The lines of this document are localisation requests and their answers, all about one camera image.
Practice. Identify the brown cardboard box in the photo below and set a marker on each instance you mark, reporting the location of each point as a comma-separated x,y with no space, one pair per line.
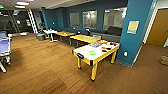
164,60

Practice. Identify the small white round table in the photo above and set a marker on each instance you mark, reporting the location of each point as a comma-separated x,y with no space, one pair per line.
50,32

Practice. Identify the dark round waste bin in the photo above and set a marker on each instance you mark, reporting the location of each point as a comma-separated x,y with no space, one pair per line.
40,36

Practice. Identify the yellow air hockey table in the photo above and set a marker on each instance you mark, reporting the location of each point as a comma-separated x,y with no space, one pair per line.
95,55

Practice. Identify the red black striker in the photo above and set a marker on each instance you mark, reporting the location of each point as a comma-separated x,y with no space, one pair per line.
113,43

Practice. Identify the interior glass window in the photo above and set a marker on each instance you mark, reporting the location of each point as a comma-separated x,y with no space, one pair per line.
90,19
74,20
114,19

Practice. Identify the dark grey sofa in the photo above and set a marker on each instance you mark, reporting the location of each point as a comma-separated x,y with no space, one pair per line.
108,35

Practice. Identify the colourful game box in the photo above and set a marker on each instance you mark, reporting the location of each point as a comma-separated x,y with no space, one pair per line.
96,44

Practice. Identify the white wall outlet blue wall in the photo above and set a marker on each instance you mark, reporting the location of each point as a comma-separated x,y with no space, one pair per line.
126,53

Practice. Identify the green plastic bowl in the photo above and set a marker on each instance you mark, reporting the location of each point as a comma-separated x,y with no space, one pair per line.
92,52

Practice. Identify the small yellow bowl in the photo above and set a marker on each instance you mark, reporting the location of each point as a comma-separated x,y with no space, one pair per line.
84,50

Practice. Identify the yellow wooden table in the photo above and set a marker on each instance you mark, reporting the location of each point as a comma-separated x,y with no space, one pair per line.
65,34
85,39

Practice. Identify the yellow wall notice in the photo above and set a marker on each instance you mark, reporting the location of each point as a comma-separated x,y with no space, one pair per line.
133,27

